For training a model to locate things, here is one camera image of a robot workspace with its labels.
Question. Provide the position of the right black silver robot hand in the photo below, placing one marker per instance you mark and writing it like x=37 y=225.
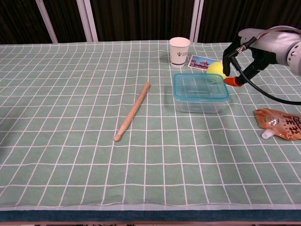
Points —
x=275 y=43

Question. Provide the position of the teal container lid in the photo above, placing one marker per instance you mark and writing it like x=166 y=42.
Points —
x=200 y=87

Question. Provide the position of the clear plastic container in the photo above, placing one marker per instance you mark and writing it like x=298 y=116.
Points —
x=197 y=107

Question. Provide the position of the dark blue-grey fabric strip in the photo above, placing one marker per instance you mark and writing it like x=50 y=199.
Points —
x=117 y=215

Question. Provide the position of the yellow tennis ball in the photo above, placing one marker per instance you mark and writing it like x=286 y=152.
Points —
x=215 y=69

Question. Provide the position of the postcard with building photo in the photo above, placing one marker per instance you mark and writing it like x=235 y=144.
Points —
x=198 y=63

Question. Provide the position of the orange sauce pouch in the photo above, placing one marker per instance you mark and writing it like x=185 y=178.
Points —
x=282 y=124

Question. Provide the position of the white paper cup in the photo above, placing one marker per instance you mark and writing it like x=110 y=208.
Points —
x=179 y=53

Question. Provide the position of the black pleated curtain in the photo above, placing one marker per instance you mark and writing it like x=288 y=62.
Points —
x=141 y=18

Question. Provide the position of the wooden stick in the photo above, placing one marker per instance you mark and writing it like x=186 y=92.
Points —
x=134 y=110

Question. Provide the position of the green checkered tablecloth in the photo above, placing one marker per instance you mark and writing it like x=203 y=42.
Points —
x=82 y=117

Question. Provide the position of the white metal post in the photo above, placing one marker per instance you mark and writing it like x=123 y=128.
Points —
x=88 y=21
x=197 y=21
x=47 y=21

